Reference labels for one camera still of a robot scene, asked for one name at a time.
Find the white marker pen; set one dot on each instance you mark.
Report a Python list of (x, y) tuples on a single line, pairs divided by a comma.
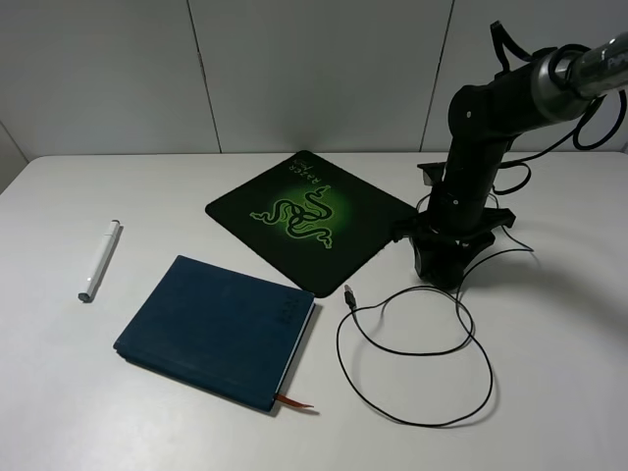
[(101, 259)]

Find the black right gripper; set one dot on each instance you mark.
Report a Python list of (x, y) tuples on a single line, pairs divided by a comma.
[(442, 256)]

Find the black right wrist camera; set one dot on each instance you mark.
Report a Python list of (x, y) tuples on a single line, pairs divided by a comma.
[(432, 173)]

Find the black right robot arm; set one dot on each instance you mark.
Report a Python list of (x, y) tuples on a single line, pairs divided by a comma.
[(532, 91)]

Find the dark blue notebook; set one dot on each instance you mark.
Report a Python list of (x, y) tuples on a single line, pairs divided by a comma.
[(219, 331)]

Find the black green mouse pad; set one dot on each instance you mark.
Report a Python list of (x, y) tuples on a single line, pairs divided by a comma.
[(313, 221)]

